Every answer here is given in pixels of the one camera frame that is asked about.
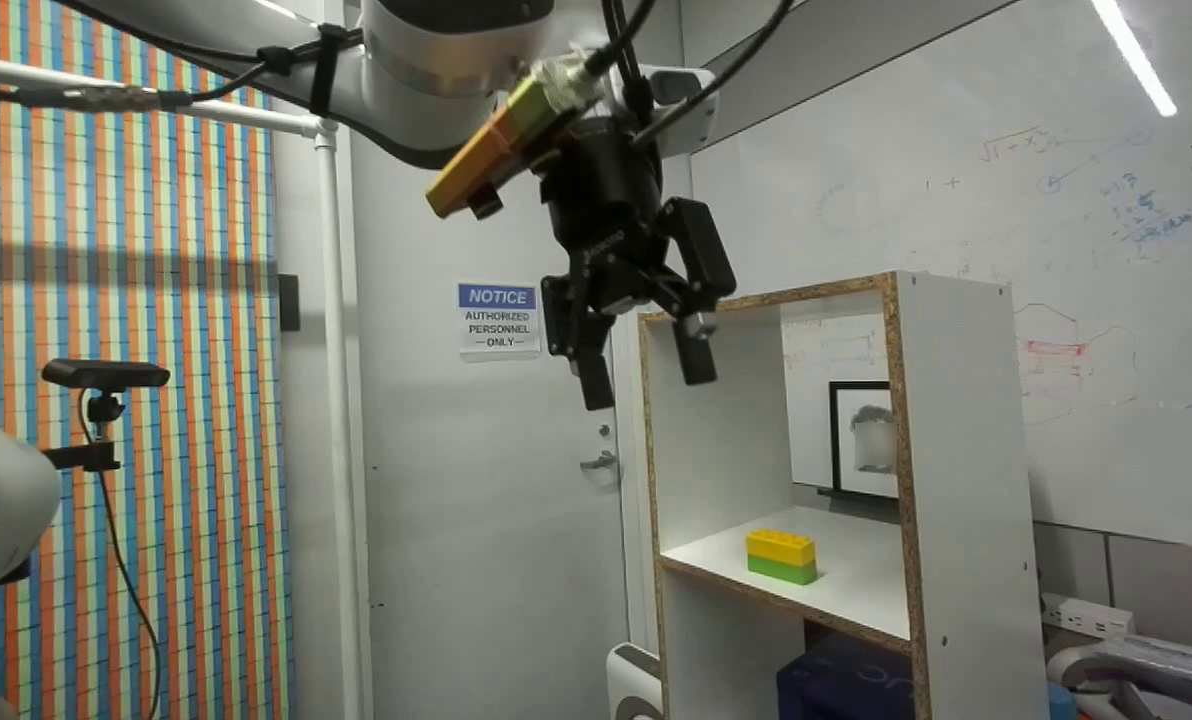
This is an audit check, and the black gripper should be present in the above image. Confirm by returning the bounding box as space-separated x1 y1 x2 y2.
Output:
537 116 741 415

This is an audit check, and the yellow and green Lego block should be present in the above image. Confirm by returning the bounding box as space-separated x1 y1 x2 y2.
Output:
743 523 826 589

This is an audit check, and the white wooden shelf unit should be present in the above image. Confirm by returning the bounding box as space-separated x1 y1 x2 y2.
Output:
631 268 1054 720

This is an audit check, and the blue white notice sign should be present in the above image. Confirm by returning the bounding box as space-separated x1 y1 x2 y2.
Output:
458 279 544 358

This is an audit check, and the black framed portrait picture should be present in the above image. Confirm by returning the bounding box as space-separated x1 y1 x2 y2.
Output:
827 374 905 504

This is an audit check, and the white door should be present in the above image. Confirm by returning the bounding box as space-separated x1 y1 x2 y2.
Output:
348 116 627 720

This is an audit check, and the white air purifier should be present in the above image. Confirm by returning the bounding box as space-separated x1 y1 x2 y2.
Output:
603 638 667 720

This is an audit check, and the dark blue storage box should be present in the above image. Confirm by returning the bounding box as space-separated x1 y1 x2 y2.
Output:
771 635 916 720

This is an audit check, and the white power strip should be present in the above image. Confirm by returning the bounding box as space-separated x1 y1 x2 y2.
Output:
1042 590 1139 643

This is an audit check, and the grey curved plastic object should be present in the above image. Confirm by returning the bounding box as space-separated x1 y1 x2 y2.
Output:
1044 633 1192 720

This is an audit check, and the silver door handle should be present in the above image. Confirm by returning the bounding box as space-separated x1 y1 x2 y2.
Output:
575 448 624 492

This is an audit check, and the yellow wrist camera box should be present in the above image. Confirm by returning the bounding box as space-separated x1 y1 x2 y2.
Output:
423 63 603 225

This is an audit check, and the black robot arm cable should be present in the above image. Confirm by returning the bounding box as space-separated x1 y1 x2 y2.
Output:
596 0 800 142
0 18 370 119

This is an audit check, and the white frame pole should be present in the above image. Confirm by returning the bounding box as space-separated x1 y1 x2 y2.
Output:
0 46 329 139
316 119 370 720

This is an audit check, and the black wall switch box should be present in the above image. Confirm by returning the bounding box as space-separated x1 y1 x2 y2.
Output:
277 270 303 336

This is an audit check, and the wall whiteboard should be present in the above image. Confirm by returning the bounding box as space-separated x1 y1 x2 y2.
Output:
690 0 1192 557

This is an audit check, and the colourful striped wall panel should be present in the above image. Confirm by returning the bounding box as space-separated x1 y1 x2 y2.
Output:
0 0 294 720

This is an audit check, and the black camera on stand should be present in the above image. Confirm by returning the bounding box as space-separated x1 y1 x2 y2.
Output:
39 356 171 476

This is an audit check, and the black camera cable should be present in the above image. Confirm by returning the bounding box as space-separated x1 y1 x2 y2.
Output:
90 464 171 720

